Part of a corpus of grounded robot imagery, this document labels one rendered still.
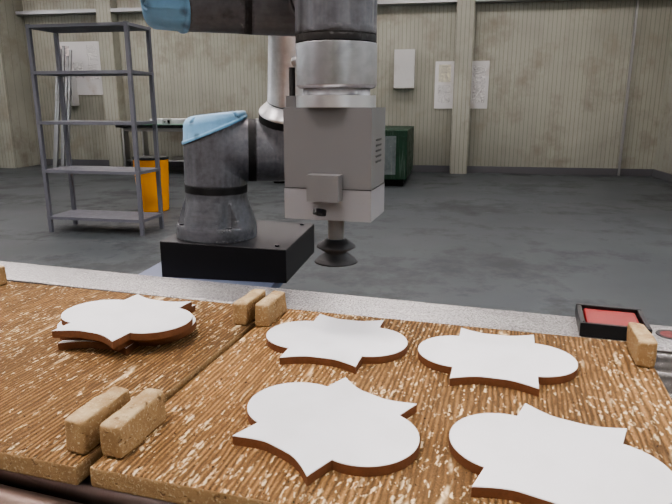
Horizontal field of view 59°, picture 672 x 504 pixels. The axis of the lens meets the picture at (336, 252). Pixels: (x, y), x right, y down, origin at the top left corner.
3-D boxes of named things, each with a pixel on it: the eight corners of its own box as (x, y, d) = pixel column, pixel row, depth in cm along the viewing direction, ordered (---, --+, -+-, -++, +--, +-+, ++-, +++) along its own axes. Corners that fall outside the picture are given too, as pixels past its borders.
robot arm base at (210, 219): (201, 224, 124) (199, 176, 122) (268, 230, 120) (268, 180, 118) (161, 239, 110) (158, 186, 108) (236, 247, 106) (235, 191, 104)
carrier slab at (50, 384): (5, 291, 85) (4, 280, 85) (272, 319, 74) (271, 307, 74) (-312, 405, 53) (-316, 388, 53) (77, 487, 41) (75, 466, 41)
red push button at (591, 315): (581, 317, 76) (583, 307, 76) (633, 323, 74) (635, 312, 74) (585, 334, 70) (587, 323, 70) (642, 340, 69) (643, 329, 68)
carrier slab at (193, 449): (276, 319, 74) (276, 307, 74) (639, 356, 63) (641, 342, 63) (90, 487, 41) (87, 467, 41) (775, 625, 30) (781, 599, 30)
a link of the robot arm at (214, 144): (186, 179, 118) (183, 108, 114) (255, 179, 120) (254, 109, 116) (180, 188, 106) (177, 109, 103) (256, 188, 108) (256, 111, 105)
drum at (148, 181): (162, 213, 676) (159, 158, 661) (129, 212, 683) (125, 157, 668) (177, 207, 713) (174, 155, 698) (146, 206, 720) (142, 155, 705)
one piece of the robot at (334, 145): (263, 63, 51) (268, 248, 55) (365, 61, 49) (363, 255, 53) (300, 69, 60) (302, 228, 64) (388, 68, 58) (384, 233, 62)
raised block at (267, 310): (273, 310, 73) (273, 288, 72) (287, 311, 72) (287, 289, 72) (253, 327, 67) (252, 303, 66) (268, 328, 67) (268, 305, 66)
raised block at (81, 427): (115, 413, 48) (112, 382, 48) (135, 416, 48) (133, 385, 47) (63, 453, 43) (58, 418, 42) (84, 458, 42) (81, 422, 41)
